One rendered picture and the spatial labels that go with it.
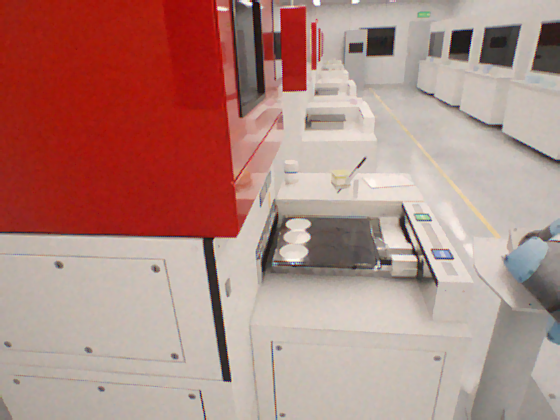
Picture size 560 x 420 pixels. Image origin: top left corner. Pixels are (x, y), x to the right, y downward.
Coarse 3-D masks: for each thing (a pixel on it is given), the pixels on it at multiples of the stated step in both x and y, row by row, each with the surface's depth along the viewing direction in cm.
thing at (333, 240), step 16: (320, 224) 147; (336, 224) 146; (352, 224) 146; (320, 240) 135; (336, 240) 135; (352, 240) 134; (368, 240) 134; (320, 256) 125; (336, 256) 125; (352, 256) 124; (368, 256) 124
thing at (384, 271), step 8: (272, 272) 131; (280, 272) 130; (288, 272) 130; (296, 272) 130; (304, 272) 129; (312, 272) 129; (320, 272) 128; (328, 272) 128; (336, 272) 127; (344, 272) 127; (352, 272) 127; (360, 272) 126; (368, 272) 126; (376, 272) 125; (384, 272) 125
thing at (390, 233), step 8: (384, 224) 149; (392, 224) 149; (384, 232) 143; (392, 232) 142; (400, 232) 142; (384, 240) 137; (392, 240) 137; (400, 240) 137; (392, 272) 121; (400, 272) 120; (408, 272) 120; (416, 272) 120
